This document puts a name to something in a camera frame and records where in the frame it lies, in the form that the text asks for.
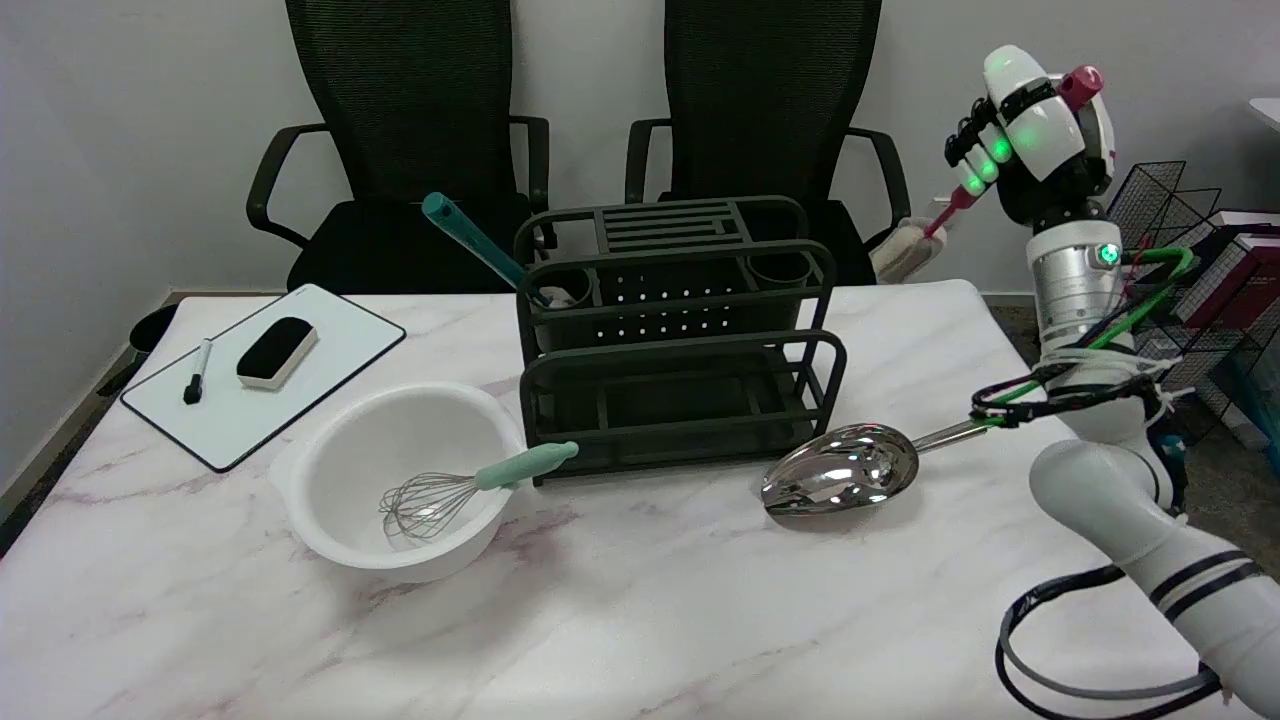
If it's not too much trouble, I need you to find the dark green dish rack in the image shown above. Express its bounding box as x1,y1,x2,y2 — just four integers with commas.
513,195,849,487

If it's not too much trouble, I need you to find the small whiteboard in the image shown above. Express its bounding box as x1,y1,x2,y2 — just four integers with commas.
120,283,408,473

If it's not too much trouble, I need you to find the white mixing bowl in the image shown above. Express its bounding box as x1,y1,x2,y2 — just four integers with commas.
270,381,529,585

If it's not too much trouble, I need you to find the black wire file rack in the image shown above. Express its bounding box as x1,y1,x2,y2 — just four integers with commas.
1106,160,1280,451

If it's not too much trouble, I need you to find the black mesh office chair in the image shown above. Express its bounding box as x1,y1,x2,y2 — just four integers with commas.
246,0,552,294
625,0,912,287

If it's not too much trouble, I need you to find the black whiteboard eraser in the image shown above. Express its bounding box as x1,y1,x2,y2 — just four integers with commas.
236,317,320,391

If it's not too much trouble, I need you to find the green robot cable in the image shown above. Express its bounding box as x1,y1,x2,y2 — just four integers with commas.
985,247,1197,429

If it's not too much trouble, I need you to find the dark red book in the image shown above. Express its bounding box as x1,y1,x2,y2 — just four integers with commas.
1176,232,1280,331

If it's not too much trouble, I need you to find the pink sponge bottle brush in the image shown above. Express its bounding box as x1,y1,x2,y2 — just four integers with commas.
870,66,1105,285

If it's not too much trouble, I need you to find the black marker pen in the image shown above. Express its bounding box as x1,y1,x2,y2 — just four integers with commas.
183,338,214,406

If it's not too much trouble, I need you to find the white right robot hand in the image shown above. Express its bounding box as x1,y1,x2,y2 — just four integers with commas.
944,44,1117,226

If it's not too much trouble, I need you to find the large steel scoop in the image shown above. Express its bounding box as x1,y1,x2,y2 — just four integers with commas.
760,418,993,517

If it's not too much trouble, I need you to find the teal handled brush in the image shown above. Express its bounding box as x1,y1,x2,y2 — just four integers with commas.
421,192,573,309

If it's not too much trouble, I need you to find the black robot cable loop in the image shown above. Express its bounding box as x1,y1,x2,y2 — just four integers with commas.
994,565,1226,720

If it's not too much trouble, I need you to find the teal handled wire whisk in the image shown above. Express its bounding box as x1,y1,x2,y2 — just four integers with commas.
378,441,580,545

